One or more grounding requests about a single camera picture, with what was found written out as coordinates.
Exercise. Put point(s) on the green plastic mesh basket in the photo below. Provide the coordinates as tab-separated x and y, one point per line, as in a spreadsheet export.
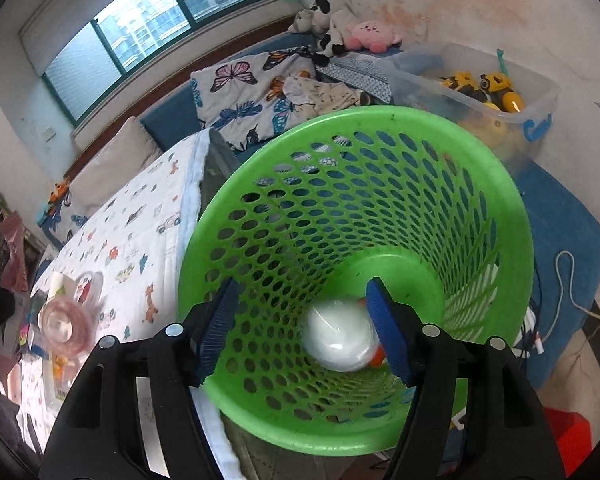
405	275

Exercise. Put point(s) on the yellow snack packet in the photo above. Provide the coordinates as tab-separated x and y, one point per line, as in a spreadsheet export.
62	377

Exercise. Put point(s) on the white wall socket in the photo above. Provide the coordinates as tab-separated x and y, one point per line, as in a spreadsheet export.
47	133

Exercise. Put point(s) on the beige pillow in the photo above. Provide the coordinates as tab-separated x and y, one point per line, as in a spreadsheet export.
115	165

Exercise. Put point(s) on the pink plastic bag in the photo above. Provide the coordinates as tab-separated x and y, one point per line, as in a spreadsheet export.
5	250

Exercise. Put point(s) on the animal print bed sheet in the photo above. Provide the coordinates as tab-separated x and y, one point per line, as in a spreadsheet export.
130	240

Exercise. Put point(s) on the white round container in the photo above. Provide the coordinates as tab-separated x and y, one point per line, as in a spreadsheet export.
335	335

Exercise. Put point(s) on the green framed window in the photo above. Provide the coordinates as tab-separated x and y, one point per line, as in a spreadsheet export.
130	25

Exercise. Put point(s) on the blue floor mat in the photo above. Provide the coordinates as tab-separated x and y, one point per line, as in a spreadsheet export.
565	220

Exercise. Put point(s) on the cream patterned cloth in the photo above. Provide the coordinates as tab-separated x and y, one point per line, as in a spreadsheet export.
325	97

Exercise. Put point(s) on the pink round plush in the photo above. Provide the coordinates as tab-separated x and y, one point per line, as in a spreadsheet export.
372	35

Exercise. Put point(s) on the red plastic object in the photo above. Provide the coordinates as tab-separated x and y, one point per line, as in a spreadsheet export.
570	435

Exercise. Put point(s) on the white small bottle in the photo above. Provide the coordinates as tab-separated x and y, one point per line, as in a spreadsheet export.
58	286

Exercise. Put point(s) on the clear cup red print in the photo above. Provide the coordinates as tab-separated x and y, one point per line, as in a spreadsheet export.
87	287

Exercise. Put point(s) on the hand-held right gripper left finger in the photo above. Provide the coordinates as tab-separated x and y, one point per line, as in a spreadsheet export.
220	325

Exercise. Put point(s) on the clear plastic yogurt tub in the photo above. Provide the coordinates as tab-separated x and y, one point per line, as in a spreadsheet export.
67	322

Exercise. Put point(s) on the orange wrapper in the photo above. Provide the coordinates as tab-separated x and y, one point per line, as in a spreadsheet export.
377	359

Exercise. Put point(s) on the blue white patterned cloth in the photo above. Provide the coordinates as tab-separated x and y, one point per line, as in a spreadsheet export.
365	72

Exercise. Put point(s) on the clear plastic storage box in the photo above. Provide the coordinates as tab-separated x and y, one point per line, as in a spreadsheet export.
430	67

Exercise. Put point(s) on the yellow toy truck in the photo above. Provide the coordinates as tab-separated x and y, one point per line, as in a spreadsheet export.
500	90
460	85

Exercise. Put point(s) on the orange toy car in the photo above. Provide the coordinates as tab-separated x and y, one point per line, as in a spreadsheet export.
60	191

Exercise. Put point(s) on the butterfly print blanket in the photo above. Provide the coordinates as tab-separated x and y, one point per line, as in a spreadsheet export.
240	100

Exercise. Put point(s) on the black white cow plush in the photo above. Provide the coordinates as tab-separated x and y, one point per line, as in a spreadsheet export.
325	15

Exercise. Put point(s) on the teal toy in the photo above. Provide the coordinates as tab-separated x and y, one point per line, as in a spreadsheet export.
45	215

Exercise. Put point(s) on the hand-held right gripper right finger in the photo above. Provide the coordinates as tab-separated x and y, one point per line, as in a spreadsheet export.
387	330

